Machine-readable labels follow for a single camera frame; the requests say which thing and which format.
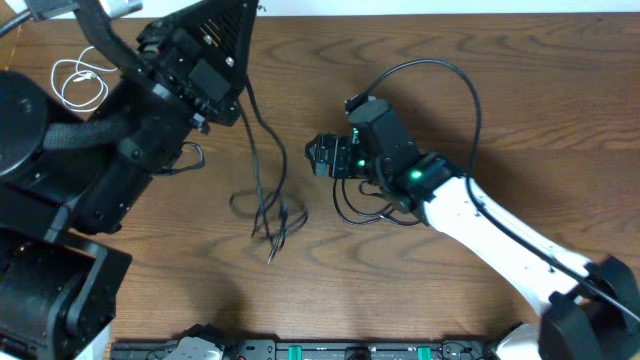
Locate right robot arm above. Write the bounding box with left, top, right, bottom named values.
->
left=305, top=99, right=639, bottom=359

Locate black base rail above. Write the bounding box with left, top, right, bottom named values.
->
left=109, top=324, right=497, bottom=360

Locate white USB cable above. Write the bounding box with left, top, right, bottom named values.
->
left=50, top=45, right=119, bottom=113

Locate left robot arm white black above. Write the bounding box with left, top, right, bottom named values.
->
left=1, top=0, right=257, bottom=359

